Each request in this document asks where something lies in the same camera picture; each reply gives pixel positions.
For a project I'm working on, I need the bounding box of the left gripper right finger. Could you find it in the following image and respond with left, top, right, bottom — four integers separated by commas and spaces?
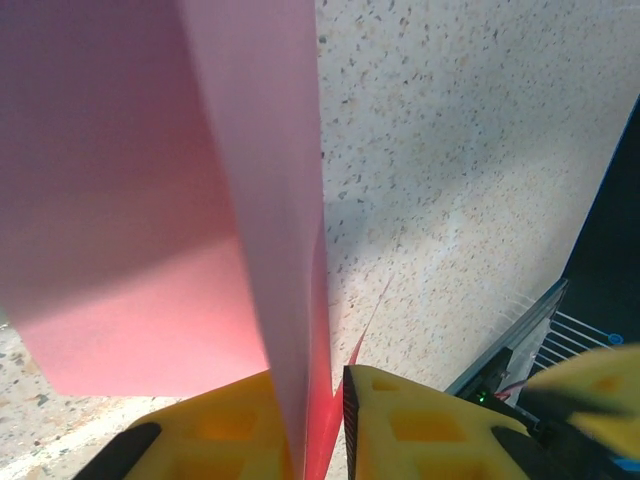
341, 363, 551, 480

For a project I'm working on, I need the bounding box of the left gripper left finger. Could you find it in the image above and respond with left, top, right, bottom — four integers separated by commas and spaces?
72, 368, 296, 480

